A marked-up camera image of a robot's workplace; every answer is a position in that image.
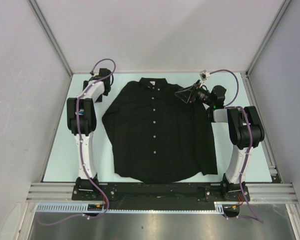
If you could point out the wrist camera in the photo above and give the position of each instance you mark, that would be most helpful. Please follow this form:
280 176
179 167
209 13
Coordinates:
94 72
204 75

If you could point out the grey cable duct rail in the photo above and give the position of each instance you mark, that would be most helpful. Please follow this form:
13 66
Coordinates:
199 208

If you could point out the black button-up shirt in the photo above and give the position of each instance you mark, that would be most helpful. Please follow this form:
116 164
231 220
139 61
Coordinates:
156 137

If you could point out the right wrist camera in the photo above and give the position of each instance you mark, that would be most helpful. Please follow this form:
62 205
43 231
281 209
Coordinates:
204 75

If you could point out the aluminium front frame rail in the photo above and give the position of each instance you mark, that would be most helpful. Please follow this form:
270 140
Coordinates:
259 192

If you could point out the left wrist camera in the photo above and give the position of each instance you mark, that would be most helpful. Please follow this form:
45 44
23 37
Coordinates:
94 72

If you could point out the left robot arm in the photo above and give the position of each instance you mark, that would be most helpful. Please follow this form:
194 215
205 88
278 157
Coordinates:
82 122

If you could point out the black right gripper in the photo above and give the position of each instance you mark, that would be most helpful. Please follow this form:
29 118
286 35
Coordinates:
185 95

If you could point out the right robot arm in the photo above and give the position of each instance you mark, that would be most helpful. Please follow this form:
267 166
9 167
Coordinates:
245 131

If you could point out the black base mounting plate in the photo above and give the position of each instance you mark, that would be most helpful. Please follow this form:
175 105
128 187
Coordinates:
141 194

